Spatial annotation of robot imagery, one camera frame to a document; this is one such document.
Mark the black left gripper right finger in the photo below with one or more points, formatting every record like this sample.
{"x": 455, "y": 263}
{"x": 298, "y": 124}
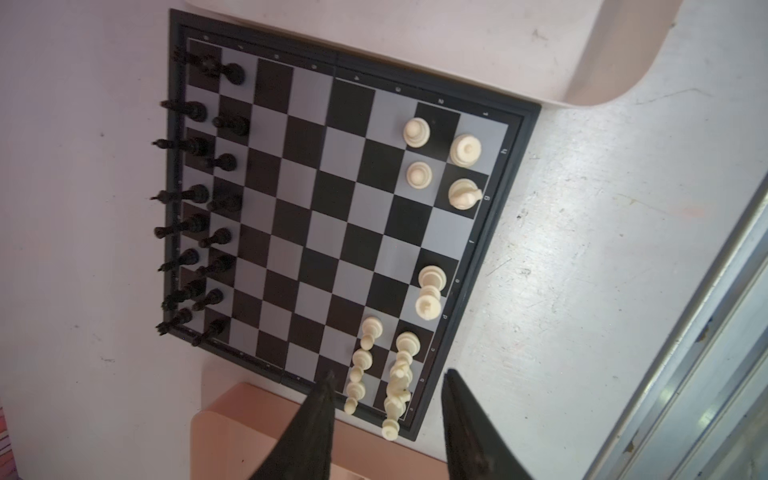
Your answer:
{"x": 474, "y": 448}

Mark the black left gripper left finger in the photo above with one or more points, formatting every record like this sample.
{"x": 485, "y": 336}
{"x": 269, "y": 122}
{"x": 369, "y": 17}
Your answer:
{"x": 304, "y": 451}

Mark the black white chess board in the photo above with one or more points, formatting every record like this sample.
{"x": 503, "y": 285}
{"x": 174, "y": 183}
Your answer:
{"x": 327, "y": 214}

